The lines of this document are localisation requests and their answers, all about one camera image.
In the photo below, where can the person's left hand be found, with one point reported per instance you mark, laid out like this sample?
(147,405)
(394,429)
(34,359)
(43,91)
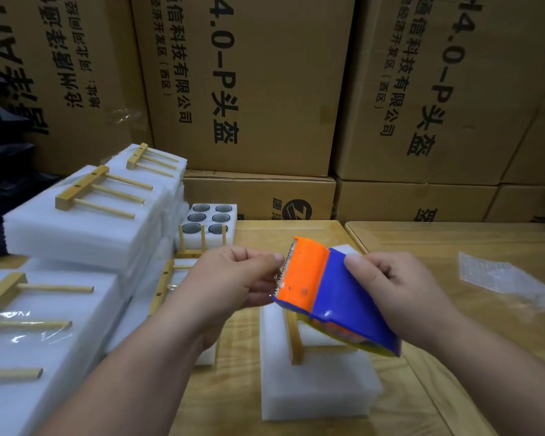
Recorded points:
(223,286)

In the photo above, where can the person's right hand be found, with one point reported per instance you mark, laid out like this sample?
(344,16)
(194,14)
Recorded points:
(404,295)

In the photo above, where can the row of wooden peg racks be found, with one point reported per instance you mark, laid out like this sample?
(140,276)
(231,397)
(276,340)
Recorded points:
(186,252)

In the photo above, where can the orange and blue tape dispenser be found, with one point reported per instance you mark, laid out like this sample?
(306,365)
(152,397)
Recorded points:
(341,286)

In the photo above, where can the stack of white foam trays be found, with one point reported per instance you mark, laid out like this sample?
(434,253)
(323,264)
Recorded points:
(227,218)

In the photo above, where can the pile of white foam sheets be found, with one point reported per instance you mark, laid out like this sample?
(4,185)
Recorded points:
(345,250)

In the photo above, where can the person's left forearm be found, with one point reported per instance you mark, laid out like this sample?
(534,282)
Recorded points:
(114,381)

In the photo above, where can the person's right forearm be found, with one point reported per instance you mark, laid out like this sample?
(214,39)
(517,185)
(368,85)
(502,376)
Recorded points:
(500,377)

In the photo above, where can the clear plastic wrap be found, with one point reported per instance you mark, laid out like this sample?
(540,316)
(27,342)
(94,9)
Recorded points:
(504,277)

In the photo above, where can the stack of brown cardboard boxes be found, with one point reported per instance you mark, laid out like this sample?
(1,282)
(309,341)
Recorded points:
(272,77)

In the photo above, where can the black plastic bag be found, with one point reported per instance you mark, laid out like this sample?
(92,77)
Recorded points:
(14,168)

